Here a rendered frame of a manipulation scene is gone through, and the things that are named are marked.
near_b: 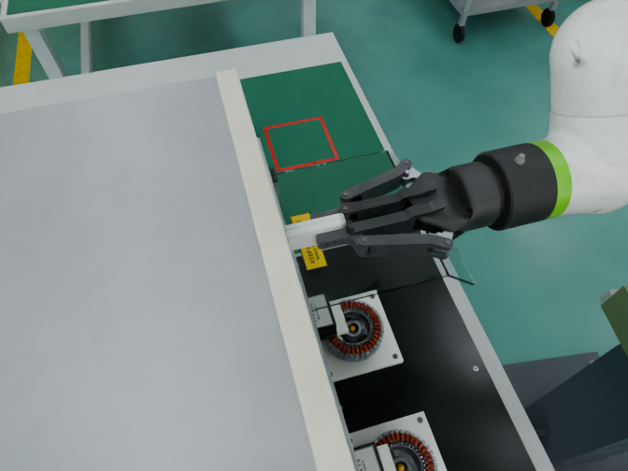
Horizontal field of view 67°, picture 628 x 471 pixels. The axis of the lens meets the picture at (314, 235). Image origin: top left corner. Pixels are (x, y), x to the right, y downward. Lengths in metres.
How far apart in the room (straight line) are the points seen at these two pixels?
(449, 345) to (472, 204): 0.47
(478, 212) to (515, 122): 2.07
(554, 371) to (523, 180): 1.39
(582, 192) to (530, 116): 2.07
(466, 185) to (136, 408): 0.38
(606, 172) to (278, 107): 0.92
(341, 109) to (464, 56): 1.67
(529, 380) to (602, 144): 1.33
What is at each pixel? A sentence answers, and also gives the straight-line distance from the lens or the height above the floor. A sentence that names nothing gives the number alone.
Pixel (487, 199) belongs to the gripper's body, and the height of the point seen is 1.23.
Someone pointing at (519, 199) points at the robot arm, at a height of 1.24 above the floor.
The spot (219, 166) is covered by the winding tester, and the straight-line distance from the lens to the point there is 0.43.
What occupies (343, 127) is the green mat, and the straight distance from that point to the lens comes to 1.28.
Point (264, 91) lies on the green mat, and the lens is 1.40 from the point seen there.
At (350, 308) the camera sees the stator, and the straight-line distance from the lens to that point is 0.90.
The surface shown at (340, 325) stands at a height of 0.88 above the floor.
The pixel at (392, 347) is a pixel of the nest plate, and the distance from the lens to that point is 0.92.
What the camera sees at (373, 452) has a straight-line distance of 0.72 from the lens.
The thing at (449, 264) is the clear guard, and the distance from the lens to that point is 0.70.
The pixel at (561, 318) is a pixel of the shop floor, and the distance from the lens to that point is 2.00.
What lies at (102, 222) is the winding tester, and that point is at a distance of 0.42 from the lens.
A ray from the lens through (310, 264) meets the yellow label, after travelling 0.65.
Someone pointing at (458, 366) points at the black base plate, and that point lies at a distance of 0.95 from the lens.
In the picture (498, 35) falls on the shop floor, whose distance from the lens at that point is 3.14.
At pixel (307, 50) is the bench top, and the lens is 1.54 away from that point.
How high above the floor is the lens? 1.63
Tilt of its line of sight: 56 degrees down
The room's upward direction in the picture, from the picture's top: straight up
